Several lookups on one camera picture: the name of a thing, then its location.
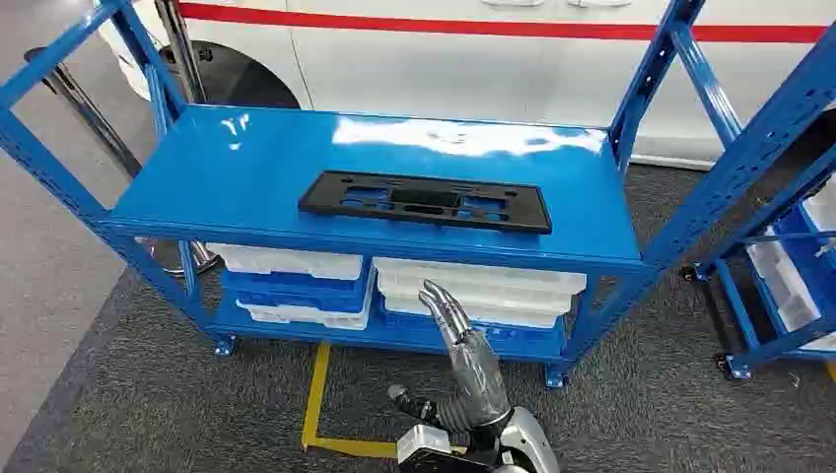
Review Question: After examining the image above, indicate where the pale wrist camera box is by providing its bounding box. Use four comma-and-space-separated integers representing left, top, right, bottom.
396, 424, 469, 473

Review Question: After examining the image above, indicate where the blue metal shelf rack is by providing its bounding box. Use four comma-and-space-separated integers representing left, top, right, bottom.
643, 26, 836, 381
0, 0, 707, 391

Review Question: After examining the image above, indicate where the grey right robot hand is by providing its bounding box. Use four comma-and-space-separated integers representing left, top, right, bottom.
387, 280, 513, 434

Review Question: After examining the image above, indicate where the black plastic panel with cutouts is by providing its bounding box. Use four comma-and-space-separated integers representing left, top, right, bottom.
298, 170, 554, 236

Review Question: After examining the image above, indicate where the dark stanchion post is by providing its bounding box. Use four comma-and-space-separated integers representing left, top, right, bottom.
25, 46, 143, 178

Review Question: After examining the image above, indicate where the white car with red stripe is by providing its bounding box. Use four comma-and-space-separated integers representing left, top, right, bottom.
98, 0, 836, 172

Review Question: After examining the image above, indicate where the blue plastic tray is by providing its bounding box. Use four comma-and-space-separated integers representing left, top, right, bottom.
381, 307, 567, 346
220, 268, 369, 315

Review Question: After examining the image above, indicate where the chrome stanchion post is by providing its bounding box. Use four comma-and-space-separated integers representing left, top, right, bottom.
140, 0, 221, 277

